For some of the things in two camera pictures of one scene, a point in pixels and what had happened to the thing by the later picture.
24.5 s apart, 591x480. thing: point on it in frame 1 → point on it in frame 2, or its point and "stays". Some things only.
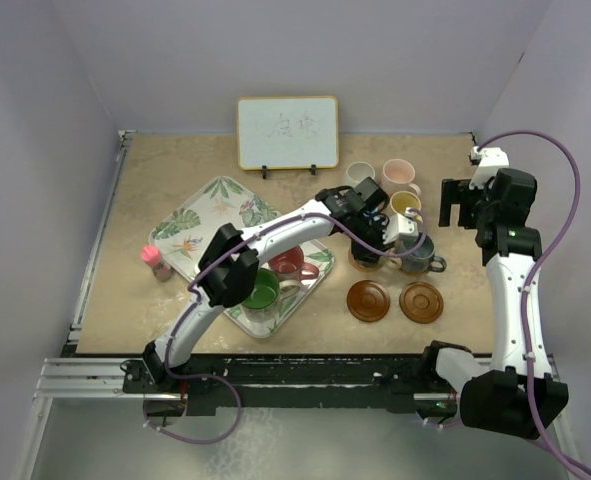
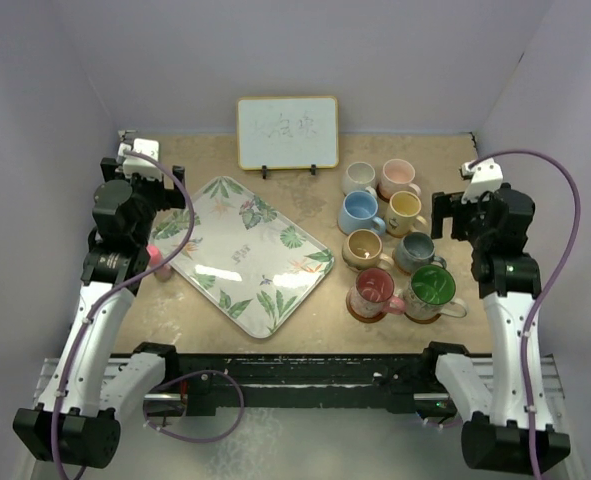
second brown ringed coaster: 368,300 stays
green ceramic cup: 261,306 → 430,293
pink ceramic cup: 398,175 stays
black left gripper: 366,254 → 167,198
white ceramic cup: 358,172 stays
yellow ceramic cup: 401,200 stays
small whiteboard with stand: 287,133 stays
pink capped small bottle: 151,255 stays
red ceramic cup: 290,268 → 373,294
